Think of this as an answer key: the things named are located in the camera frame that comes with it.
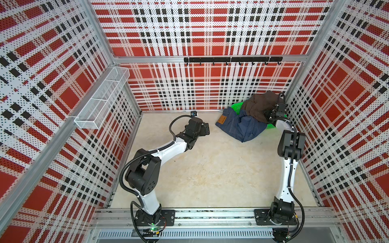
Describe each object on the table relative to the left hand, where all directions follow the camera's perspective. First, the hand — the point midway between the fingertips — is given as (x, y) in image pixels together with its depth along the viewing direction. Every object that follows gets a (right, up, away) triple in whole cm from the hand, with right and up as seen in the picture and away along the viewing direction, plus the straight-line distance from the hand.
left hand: (203, 125), depth 92 cm
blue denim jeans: (+26, -1, +6) cm, 27 cm away
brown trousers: (+40, +15, +17) cm, 46 cm away
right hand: (+47, +12, +20) cm, 52 cm away
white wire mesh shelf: (-67, +8, -1) cm, 68 cm away
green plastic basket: (+28, +15, +29) cm, 43 cm away
